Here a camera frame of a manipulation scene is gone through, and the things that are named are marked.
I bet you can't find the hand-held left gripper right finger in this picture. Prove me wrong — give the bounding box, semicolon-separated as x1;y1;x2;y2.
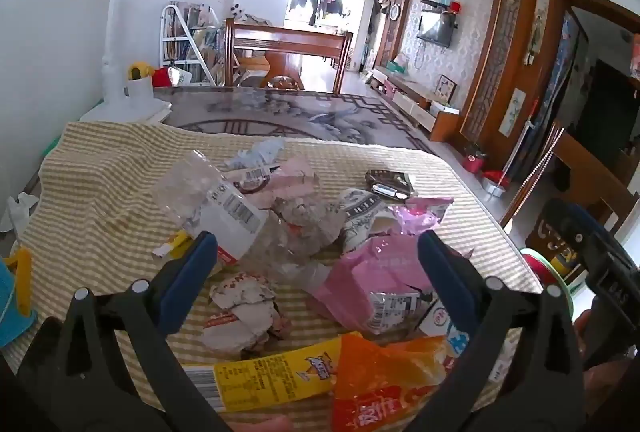
400;227;587;432

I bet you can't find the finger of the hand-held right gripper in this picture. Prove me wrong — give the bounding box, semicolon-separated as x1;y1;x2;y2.
569;206;610;259

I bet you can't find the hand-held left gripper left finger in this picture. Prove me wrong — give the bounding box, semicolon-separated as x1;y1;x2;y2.
15;231;231;432

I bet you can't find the white blue packet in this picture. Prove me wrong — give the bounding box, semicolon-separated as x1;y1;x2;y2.
417;299;471;358

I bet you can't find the silver wrapper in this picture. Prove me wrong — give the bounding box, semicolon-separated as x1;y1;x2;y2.
369;289;437;334

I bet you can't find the white red paper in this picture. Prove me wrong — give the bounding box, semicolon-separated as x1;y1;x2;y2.
201;273;295;359

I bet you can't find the red bucket with green rim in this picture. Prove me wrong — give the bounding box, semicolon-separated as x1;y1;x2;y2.
520;246;572;299

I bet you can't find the clear plastic bottle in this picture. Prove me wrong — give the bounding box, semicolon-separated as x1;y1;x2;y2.
150;149;333;285

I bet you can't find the pink plastic bag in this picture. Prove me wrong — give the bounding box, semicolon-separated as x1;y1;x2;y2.
311;232;477;338

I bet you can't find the grey patterned paper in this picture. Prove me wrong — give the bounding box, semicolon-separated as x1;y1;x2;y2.
337;186;398;258

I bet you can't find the dark shiny packet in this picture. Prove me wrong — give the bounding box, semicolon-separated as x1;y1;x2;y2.
364;168;416;204

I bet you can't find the orange snack wrapper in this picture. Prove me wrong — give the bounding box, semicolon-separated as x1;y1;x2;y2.
330;334;463;432

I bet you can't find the yellow snack wrapper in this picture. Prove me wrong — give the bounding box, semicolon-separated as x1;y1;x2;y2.
179;331;362;417

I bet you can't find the grey red paper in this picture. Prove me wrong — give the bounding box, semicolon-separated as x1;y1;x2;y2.
270;189;347;259

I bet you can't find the person's right hand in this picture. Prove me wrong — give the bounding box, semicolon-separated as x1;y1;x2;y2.
572;309;640;401

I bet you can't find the small yellow white wrapper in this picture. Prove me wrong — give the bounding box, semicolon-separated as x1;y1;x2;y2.
151;233;195;259

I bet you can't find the carved wooden chair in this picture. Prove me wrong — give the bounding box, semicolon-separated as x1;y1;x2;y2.
500;127;640;263

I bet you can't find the pink printed packet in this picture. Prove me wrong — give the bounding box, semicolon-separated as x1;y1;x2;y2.
389;195;455;239

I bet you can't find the brown round lid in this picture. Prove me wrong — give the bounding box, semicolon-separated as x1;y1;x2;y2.
234;176;275;194

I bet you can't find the white red mop pole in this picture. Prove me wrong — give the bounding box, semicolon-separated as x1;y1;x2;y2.
506;99;539;184

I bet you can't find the potted plant in red pot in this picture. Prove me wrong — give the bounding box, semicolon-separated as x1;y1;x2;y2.
462;143;488;174

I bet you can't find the crumpled white blue paper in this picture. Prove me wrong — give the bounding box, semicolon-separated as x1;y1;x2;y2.
224;138;286;174

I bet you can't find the yellow white striped cloth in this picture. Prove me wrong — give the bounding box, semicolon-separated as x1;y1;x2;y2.
10;121;543;432

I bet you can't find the pink paper sheet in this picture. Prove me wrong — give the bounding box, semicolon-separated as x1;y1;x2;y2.
239;158;322;209

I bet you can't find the wooden television cabinet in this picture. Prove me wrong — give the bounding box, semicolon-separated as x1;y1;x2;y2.
370;64;461;143

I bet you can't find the white tissue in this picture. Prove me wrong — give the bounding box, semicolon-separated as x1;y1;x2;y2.
0;191;40;234

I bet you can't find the white cup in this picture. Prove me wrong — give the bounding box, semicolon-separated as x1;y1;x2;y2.
123;77;155;111

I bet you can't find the small framed picture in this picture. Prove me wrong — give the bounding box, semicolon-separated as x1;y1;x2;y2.
434;74;458;107

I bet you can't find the silver foil bag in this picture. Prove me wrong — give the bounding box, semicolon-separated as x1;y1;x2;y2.
167;64;194;88

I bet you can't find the yellow plastic toy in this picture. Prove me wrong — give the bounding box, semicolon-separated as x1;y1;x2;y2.
127;60;156;81

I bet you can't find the white desk lamp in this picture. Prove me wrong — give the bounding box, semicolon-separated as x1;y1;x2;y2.
0;0;172;124

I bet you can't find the white step ladder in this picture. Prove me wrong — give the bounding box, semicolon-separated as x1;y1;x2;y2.
159;1;221;86

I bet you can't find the wooden dining chair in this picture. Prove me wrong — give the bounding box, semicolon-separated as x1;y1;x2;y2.
223;17;354;96

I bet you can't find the white beaded cord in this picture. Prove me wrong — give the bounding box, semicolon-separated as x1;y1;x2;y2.
507;128;566;218

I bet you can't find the short wall scroll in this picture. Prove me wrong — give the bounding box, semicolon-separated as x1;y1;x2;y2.
499;87;527;137

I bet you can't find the long wall scroll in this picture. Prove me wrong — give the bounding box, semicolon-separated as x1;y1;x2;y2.
522;0;552;67

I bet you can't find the wall television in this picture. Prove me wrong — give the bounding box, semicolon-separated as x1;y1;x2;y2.
417;9;459;48

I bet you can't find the wall shelf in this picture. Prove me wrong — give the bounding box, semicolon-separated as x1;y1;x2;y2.
420;0;462;15

